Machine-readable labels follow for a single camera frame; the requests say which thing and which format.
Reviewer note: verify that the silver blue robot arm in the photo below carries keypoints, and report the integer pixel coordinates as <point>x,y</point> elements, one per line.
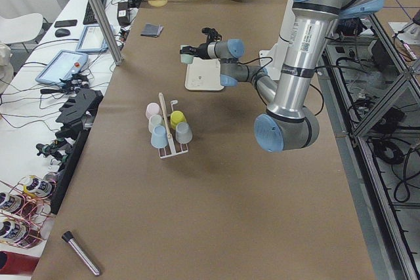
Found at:
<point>287,123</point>

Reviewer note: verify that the grey folded cloth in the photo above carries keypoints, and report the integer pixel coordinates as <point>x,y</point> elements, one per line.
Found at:
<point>151,30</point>

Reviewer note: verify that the green plastic cup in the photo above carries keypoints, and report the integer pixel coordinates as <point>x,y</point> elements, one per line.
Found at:
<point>185,58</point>

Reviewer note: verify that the blue teach pendant near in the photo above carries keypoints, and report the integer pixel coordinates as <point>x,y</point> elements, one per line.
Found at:
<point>65,64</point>

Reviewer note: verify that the cream rabbit tray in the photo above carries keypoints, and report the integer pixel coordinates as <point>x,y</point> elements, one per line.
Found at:
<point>203,75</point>

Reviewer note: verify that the pink plastic cup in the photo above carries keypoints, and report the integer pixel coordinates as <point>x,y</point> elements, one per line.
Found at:
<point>152,109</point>

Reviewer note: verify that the black computer mouse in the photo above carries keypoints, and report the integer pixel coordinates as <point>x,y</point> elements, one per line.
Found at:
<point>62,32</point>

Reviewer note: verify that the aluminium frame post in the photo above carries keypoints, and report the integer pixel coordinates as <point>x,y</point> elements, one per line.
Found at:
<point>105,26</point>

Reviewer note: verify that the metal tube with black cap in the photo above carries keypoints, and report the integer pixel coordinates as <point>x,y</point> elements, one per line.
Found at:
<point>92,266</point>

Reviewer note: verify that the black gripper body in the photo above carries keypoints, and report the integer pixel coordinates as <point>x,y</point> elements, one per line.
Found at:
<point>201,50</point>

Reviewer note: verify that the yellow plastic cup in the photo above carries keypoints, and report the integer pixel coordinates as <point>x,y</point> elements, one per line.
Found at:
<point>176,117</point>

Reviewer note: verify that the black stand fixture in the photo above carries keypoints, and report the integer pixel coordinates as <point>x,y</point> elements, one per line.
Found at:
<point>70,139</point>

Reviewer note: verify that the grey plastic cup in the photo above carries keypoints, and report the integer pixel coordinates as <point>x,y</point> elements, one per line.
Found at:
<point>183,133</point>

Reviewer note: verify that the blue teach pendant far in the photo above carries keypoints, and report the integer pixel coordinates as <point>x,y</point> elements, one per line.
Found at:
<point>91,40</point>

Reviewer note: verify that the white wire cup rack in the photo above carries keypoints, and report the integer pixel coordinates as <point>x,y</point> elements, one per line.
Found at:
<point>173,148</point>

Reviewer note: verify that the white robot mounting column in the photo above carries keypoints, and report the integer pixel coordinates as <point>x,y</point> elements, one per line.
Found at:
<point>274,58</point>

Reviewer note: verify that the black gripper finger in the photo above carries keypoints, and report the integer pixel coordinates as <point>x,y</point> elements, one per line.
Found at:
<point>189,53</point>
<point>186,47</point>

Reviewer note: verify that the pale cream plastic cup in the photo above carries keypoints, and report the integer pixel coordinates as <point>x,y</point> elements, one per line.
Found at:
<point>154,121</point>

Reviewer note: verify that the white chair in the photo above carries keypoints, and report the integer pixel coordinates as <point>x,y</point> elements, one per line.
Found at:
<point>20,29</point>

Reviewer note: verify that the blue teach pendant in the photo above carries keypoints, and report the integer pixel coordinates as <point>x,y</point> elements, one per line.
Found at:
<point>65,64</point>
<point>91,40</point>

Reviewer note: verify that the blue plastic cup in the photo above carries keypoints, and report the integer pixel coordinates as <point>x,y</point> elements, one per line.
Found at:
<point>159,137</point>

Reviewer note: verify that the black smartphone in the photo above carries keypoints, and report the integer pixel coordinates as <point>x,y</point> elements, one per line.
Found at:
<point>65,23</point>

